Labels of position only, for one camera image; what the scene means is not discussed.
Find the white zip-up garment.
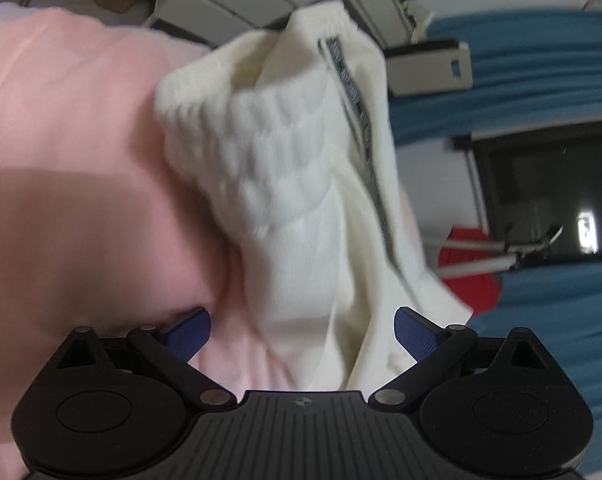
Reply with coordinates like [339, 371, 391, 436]
[155, 0, 470, 394]

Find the red garment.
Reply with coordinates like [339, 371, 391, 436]
[436, 225, 503, 317]

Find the silver tripod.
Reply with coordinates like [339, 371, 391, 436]
[423, 226, 563, 280]

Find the pastel pink bed sheet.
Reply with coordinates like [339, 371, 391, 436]
[0, 1, 425, 480]

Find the dark window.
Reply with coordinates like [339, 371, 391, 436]
[453, 120, 602, 264]

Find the white chair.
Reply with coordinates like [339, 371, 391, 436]
[383, 39, 473, 98]

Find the blue curtain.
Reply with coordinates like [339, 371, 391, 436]
[390, 0, 602, 465]

